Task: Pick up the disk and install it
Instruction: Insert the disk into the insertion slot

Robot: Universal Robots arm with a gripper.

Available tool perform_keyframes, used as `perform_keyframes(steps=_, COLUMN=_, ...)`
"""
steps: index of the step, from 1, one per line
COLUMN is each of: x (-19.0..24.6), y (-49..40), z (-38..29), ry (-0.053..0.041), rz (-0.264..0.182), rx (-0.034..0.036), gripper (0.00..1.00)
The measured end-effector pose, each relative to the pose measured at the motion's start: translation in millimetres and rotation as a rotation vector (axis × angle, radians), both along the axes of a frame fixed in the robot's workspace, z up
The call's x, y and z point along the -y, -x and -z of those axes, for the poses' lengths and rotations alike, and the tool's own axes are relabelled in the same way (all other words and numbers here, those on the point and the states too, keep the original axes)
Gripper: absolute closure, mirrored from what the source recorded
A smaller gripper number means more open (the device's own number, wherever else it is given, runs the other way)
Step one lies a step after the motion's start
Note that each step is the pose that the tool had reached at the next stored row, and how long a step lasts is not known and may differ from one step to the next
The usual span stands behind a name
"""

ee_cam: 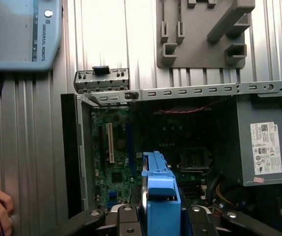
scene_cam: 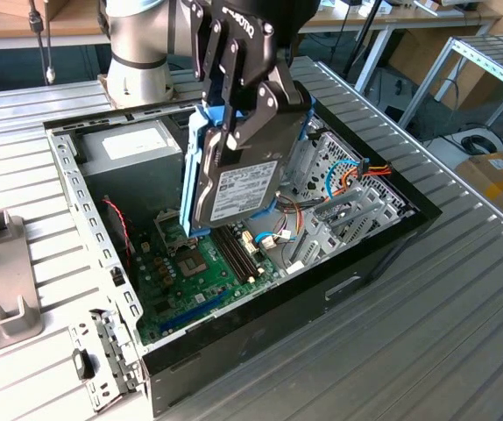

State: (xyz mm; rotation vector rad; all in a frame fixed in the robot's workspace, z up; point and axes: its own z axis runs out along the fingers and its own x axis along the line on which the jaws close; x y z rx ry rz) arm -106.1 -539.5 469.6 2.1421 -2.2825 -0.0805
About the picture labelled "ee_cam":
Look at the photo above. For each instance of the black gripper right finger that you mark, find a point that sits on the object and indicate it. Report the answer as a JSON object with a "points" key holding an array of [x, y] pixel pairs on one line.
{"points": [[197, 221]]}

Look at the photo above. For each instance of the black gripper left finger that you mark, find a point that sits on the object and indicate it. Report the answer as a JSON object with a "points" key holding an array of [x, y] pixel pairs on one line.
{"points": [[128, 221]]}

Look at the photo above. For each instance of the hard disk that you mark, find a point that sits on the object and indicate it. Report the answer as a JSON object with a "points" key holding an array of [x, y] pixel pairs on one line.
{"points": [[160, 196]]}

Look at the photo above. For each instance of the green motherboard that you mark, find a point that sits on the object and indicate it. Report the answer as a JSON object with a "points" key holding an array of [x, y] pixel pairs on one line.
{"points": [[121, 177]]}

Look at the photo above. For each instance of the CPU socket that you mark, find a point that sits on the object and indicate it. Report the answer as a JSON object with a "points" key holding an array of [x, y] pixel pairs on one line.
{"points": [[195, 158]]}

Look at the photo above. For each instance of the white expansion slot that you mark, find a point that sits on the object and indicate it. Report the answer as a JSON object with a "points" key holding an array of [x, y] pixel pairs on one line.
{"points": [[110, 142]]}

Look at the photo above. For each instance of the blue expansion slot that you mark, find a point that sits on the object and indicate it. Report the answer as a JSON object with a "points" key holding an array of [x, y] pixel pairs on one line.
{"points": [[130, 137]]}

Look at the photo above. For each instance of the grey power supply unit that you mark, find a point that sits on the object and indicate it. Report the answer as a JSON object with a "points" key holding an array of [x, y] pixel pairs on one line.
{"points": [[244, 147]]}

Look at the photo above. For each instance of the black open PC case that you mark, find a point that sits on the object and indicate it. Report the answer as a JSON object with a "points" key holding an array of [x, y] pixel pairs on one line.
{"points": [[71, 147]]}

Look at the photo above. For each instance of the grey parts rack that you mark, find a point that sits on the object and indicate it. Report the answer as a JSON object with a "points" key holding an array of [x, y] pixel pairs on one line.
{"points": [[200, 44]]}

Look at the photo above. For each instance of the pale blue teach pendant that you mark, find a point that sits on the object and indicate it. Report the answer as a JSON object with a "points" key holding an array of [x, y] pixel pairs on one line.
{"points": [[13, 34]]}

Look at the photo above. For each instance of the black case rail latch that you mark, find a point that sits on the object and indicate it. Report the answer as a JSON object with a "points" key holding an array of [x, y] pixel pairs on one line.
{"points": [[132, 96]]}

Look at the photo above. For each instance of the grey slot retainer bracket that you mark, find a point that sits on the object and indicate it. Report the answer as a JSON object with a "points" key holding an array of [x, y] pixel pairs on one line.
{"points": [[101, 82]]}

